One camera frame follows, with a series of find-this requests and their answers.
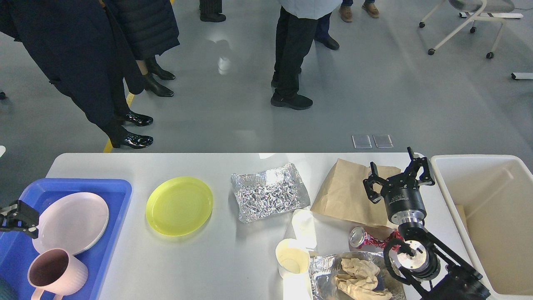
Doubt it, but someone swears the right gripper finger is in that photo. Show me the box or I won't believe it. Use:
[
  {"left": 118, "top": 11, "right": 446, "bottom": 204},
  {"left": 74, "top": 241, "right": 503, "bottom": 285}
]
[
  {"left": 362, "top": 162, "right": 390, "bottom": 204},
  {"left": 403, "top": 147, "right": 435, "bottom": 187}
]

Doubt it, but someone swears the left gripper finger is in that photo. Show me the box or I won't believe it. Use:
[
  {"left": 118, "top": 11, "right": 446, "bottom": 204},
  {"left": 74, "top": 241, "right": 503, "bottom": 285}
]
[{"left": 0, "top": 200, "right": 40, "bottom": 239}]

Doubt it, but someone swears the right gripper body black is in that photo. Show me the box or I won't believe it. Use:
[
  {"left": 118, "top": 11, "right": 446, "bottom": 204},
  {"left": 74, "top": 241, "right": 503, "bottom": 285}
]
[{"left": 381, "top": 175, "right": 427, "bottom": 225}]

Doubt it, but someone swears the pink mug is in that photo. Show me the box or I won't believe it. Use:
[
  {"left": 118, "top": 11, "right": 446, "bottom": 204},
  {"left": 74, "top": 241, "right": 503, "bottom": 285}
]
[{"left": 27, "top": 248, "right": 88, "bottom": 300}]

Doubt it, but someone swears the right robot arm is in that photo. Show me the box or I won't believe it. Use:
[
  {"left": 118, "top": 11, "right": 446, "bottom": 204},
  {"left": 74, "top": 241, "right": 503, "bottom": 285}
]
[{"left": 362, "top": 147, "right": 491, "bottom": 300}]

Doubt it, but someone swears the brown paper bag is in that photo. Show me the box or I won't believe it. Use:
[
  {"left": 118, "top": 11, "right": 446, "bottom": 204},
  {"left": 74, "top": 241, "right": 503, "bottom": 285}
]
[{"left": 311, "top": 159, "right": 398, "bottom": 229}]

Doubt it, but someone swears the blue plastic tray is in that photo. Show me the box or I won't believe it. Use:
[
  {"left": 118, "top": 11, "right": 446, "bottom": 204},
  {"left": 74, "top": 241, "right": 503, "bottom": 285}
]
[{"left": 0, "top": 178, "right": 132, "bottom": 300}]

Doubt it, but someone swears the right floor outlet plate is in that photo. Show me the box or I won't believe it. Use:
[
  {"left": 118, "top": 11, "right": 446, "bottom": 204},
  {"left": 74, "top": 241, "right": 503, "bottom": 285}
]
[{"left": 373, "top": 134, "right": 394, "bottom": 148}]

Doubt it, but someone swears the floor outlet plate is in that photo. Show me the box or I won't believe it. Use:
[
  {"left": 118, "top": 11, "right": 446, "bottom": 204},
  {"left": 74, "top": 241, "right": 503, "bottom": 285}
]
[
  {"left": 352, "top": 134, "right": 373, "bottom": 149},
  {"left": 373, "top": 134, "right": 394, "bottom": 148}
]

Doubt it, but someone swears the crushed red soda can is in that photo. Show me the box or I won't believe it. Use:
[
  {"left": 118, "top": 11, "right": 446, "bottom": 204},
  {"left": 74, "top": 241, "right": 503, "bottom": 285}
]
[{"left": 348, "top": 226, "right": 404, "bottom": 249}]

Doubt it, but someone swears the pink plate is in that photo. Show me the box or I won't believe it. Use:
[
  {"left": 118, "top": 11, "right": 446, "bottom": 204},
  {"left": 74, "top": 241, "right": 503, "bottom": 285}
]
[{"left": 32, "top": 192, "right": 109, "bottom": 255}]

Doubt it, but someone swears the left floor outlet plate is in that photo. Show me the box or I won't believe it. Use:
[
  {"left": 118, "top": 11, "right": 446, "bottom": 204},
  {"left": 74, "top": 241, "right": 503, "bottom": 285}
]
[{"left": 352, "top": 134, "right": 373, "bottom": 149}]

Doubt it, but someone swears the white paper cup lying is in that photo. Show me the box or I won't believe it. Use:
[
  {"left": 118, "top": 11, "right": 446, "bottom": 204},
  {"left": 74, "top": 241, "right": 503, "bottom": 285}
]
[{"left": 291, "top": 209, "right": 317, "bottom": 249}]

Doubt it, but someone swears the foil tray with paper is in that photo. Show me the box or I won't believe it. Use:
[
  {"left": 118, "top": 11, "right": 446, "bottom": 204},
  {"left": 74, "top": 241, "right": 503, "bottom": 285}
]
[{"left": 309, "top": 251, "right": 406, "bottom": 300}]

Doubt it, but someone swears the white plastic bin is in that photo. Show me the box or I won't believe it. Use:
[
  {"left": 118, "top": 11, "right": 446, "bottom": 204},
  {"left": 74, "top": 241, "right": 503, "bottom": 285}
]
[{"left": 431, "top": 155, "right": 533, "bottom": 300}]

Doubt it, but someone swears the white paper cup upright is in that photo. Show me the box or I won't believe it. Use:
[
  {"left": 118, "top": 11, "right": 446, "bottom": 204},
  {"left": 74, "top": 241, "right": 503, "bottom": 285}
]
[{"left": 275, "top": 238, "right": 310, "bottom": 279}]

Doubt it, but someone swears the crumpled foil tray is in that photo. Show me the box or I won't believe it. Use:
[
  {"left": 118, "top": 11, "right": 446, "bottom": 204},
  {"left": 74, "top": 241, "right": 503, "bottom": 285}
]
[{"left": 230, "top": 163, "right": 311, "bottom": 223}]

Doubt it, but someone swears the white furniture leg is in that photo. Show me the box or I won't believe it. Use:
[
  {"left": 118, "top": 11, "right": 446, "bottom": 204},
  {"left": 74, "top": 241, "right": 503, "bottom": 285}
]
[{"left": 511, "top": 72, "right": 533, "bottom": 80}]

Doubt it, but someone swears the yellow plastic plate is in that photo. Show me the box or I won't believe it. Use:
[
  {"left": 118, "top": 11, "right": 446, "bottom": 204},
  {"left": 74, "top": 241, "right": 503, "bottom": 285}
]
[{"left": 145, "top": 176, "right": 214, "bottom": 237}]

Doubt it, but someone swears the person in brown shoes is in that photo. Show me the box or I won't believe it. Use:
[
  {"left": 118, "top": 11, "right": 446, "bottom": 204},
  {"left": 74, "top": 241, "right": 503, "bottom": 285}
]
[{"left": 314, "top": 0, "right": 381, "bottom": 51}]

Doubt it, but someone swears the person in dark coat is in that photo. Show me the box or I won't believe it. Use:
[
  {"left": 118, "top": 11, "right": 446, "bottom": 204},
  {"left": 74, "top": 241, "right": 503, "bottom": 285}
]
[{"left": 1, "top": 0, "right": 154, "bottom": 149}]

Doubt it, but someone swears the white rolling chair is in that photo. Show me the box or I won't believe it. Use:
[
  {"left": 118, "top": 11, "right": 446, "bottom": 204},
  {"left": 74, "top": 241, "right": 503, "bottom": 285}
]
[{"left": 418, "top": 0, "right": 523, "bottom": 59}]

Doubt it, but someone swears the person in light jacket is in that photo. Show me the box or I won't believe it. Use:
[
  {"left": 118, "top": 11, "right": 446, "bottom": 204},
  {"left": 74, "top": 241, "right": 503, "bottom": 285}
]
[{"left": 271, "top": 0, "right": 341, "bottom": 110}]

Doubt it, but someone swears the person in black puffer coat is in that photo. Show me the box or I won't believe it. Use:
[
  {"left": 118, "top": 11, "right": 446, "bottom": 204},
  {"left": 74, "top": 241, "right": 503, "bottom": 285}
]
[{"left": 101, "top": 0, "right": 179, "bottom": 97}]

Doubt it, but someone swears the person with black shoes behind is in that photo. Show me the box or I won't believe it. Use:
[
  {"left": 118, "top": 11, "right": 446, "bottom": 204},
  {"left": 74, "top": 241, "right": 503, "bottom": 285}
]
[{"left": 199, "top": 0, "right": 226, "bottom": 23}]

